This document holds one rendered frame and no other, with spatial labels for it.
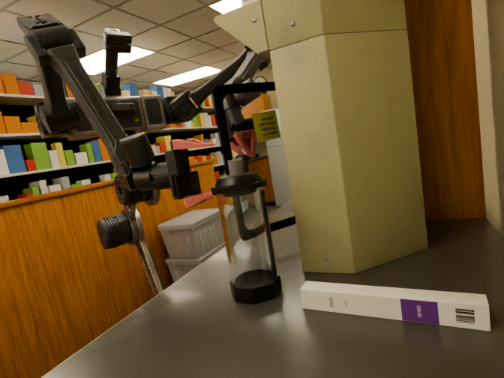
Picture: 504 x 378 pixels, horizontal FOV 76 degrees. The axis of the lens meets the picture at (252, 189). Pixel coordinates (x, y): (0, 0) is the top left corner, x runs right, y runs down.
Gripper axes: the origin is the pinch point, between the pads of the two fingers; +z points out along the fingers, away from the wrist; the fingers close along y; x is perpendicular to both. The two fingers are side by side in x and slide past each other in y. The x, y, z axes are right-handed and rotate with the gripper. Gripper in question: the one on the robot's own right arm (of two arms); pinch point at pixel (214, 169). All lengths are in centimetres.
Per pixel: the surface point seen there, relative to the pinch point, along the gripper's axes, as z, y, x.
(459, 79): 48, 12, 46
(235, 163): 6.1, 0.7, -2.0
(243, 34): 6.8, 26.0, 8.8
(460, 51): 49, 19, 46
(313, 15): 21.4, 25.3, 8.8
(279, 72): 13.3, 16.9, 8.9
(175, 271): -165, -98, 163
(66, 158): -234, 19, 131
